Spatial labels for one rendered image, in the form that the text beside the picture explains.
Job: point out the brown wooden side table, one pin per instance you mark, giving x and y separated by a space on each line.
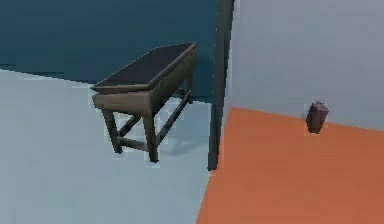
146 75

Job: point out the dark red small bin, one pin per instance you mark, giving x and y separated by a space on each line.
316 116

